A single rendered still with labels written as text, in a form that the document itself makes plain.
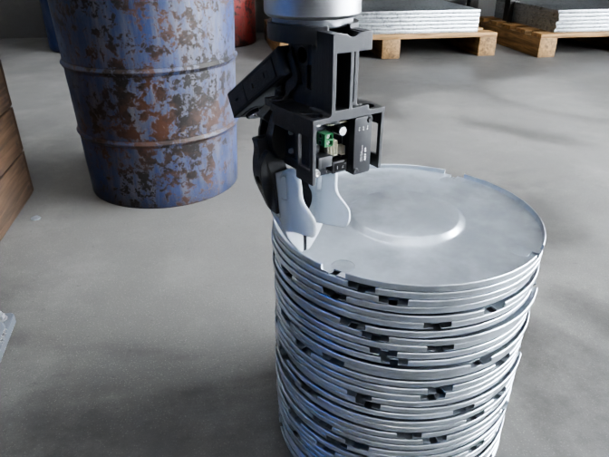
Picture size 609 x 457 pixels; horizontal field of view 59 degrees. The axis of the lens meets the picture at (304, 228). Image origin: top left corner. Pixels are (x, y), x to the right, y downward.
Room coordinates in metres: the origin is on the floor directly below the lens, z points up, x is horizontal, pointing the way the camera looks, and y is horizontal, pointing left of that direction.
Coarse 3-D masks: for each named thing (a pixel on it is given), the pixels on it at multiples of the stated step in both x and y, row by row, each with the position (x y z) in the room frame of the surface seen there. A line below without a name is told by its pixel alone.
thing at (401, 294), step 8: (280, 240) 0.49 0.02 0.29; (296, 256) 0.46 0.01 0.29; (536, 256) 0.46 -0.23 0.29; (304, 264) 0.44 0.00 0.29; (312, 272) 0.44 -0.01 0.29; (320, 272) 0.43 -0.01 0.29; (336, 272) 0.43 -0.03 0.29; (528, 272) 0.43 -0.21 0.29; (336, 280) 0.42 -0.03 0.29; (344, 280) 0.41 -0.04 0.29; (504, 280) 0.42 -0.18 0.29; (512, 280) 0.42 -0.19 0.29; (368, 288) 0.41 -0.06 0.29; (376, 288) 0.40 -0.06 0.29; (384, 288) 0.41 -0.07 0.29; (472, 288) 0.41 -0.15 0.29; (480, 288) 0.40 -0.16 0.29; (488, 288) 0.40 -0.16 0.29; (496, 288) 0.41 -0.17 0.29; (392, 296) 0.40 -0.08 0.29; (400, 296) 0.39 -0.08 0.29; (408, 296) 0.39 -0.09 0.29; (416, 296) 0.39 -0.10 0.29; (424, 296) 0.39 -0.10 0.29; (432, 296) 0.39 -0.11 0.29; (440, 296) 0.39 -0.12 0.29; (448, 296) 0.39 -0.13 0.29; (456, 296) 0.39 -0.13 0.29; (464, 296) 0.39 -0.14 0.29
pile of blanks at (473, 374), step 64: (320, 320) 0.44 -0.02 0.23; (384, 320) 0.40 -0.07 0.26; (448, 320) 0.39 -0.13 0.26; (512, 320) 0.42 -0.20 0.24; (320, 384) 0.43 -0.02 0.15; (384, 384) 0.40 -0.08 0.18; (448, 384) 0.40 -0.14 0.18; (320, 448) 0.42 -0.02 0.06; (384, 448) 0.40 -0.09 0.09; (448, 448) 0.40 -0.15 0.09
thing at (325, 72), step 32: (288, 32) 0.42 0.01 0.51; (320, 32) 0.41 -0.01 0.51; (352, 32) 0.42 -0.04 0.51; (320, 64) 0.41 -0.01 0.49; (352, 64) 0.41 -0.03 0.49; (288, 96) 0.45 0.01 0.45; (320, 96) 0.41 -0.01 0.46; (352, 96) 0.41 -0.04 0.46; (288, 128) 0.41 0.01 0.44; (320, 128) 0.41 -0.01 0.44; (352, 128) 0.42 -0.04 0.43; (288, 160) 0.43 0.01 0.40; (320, 160) 0.40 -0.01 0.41; (352, 160) 0.41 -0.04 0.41
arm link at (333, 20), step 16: (272, 0) 0.43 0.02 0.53; (288, 0) 0.42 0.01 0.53; (304, 0) 0.41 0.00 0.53; (320, 0) 0.41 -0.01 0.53; (336, 0) 0.41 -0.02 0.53; (352, 0) 0.42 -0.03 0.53; (272, 16) 0.43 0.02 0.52; (288, 16) 0.42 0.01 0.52; (304, 16) 0.41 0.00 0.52; (320, 16) 0.41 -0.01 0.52; (336, 16) 0.41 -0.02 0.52; (352, 16) 0.43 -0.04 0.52
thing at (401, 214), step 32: (352, 192) 0.60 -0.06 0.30; (384, 192) 0.59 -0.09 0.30; (416, 192) 0.59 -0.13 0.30; (448, 192) 0.60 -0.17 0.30; (480, 192) 0.60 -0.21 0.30; (352, 224) 0.51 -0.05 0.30; (384, 224) 0.51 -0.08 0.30; (416, 224) 0.51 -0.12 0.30; (448, 224) 0.51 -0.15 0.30; (480, 224) 0.52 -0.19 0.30; (512, 224) 0.52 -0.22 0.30; (320, 256) 0.45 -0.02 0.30; (352, 256) 0.45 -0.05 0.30; (384, 256) 0.45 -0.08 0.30; (416, 256) 0.45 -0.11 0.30; (448, 256) 0.45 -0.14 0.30; (480, 256) 0.45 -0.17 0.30; (512, 256) 0.45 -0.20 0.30; (416, 288) 0.39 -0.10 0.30; (448, 288) 0.39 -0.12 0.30
